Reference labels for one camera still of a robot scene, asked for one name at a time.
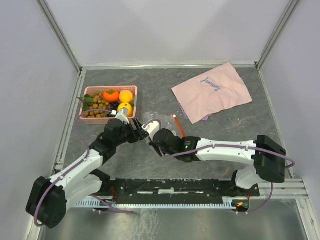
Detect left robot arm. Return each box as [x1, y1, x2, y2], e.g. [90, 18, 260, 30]
[26, 118, 149, 229]

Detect light blue cable duct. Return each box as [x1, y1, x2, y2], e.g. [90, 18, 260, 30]
[74, 197, 249, 210]

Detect clear zip top bag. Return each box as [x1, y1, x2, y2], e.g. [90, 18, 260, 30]
[142, 111, 185, 137]

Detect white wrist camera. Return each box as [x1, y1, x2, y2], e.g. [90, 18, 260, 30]
[142, 119, 162, 139]
[110, 107, 130, 125]

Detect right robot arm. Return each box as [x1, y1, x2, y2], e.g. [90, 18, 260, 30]
[144, 126, 286, 196]

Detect brown longan bunch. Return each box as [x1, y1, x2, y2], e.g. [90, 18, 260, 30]
[77, 91, 109, 118]

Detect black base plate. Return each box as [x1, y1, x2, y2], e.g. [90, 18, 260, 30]
[97, 178, 260, 205]

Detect orange persimmon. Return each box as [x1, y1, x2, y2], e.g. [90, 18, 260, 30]
[103, 89, 120, 103]

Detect yellow orange fruit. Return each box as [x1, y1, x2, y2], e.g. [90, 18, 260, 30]
[117, 103, 134, 118]

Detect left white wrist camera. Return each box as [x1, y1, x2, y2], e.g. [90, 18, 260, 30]
[110, 107, 130, 125]

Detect yellow peach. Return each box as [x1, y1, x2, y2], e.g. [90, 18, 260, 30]
[119, 90, 134, 103]

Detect pink cloth with lettering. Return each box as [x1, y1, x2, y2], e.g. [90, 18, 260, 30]
[171, 62, 253, 124]

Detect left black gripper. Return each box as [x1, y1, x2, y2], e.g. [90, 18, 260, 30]
[114, 117, 151, 147]

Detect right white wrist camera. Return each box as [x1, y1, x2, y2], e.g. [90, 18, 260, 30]
[142, 119, 162, 139]

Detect black grape bunch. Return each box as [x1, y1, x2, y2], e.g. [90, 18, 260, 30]
[106, 101, 120, 118]

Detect purple cloth underneath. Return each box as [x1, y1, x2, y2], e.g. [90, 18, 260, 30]
[179, 103, 211, 121]

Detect pink plastic basket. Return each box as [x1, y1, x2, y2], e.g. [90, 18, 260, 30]
[80, 85, 138, 125]

